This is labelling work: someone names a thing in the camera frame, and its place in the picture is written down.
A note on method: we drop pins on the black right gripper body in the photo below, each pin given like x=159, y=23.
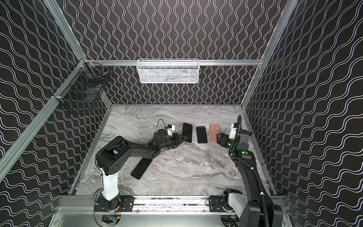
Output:
x=242, y=134

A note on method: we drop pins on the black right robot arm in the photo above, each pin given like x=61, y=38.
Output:
x=257, y=209

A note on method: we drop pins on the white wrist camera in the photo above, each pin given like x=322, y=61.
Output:
x=170, y=130
x=234, y=130

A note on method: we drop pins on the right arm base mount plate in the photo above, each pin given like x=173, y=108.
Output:
x=216, y=204

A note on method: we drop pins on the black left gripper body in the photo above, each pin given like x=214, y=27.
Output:
x=176, y=140

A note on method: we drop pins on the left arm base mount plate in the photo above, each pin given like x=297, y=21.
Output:
x=119, y=204

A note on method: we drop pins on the aluminium front rail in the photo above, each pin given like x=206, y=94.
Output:
x=84, y=204

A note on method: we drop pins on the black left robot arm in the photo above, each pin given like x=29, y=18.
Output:
x=112, y=157

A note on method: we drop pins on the white wire basket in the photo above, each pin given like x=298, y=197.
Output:
x=168, y=71

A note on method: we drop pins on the black phone pink case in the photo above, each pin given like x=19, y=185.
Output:
x=141, y=168

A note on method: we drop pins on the black smartphone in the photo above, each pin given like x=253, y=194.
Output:
x=201, y=134

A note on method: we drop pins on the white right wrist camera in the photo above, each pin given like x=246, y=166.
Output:
x=234, y=130

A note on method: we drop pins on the black wire basket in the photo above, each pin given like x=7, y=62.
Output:
x=83, y=96

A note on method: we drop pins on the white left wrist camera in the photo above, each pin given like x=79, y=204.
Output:
x=170, y=130

